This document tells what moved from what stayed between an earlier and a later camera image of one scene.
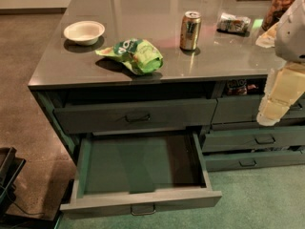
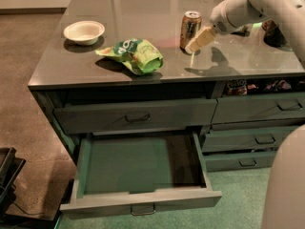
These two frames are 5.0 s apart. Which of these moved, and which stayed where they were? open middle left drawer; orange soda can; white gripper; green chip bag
Moved: white gripper
Stayed: open middle left drawer; green chip bag; orange soda can
